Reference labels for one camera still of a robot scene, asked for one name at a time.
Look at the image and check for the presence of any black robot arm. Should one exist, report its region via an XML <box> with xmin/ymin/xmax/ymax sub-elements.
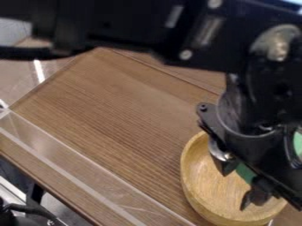
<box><xmin>0</xmin><ymin>0</ymin><xmax>302</xmax><ymax>211</ymax></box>

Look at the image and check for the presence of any green rectangular block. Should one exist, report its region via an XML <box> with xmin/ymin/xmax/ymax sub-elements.
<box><xmin>236</xmin><ymin>128</ymin><xmax>302</xmax><ymax>185</ymax></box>

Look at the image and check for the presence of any brown wooden bowl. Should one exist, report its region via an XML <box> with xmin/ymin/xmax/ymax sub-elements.
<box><xmin>180</xmin><ymin>132</ymin><xmax>287</xmax><ymax>226</ymax></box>

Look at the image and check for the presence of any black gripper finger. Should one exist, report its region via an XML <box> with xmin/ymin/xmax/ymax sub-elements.
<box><xmin>239</xmin><ymin>177</ymin><xmax>280</xmax><ymax>211</ymax></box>

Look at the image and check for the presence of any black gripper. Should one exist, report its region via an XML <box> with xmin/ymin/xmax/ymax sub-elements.
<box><xmin>195</xmin><ymin>73</ymin><xmax>302</xmax><ymax>211</ymax></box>

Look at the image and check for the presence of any black cable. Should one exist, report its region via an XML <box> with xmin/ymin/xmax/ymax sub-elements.
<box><xmin>0</xmin><ymin>202</ymin><xmax>60</xmax><ymax>226</ymax></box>

